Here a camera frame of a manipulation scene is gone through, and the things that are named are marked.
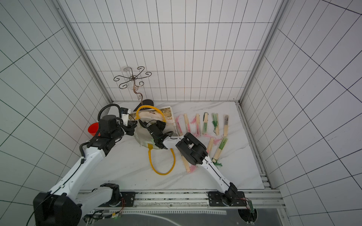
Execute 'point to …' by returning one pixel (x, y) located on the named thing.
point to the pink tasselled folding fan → (196, 120)
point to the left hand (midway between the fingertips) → (135, 124)
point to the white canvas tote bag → (151, 113)
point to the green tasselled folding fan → (215, 122)
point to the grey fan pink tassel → (189, 167)
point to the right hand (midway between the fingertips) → (163, 117)
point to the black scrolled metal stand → (134, 78)
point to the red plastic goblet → (93, 129)
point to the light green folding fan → (205, 119)
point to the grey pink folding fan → (226, 125)
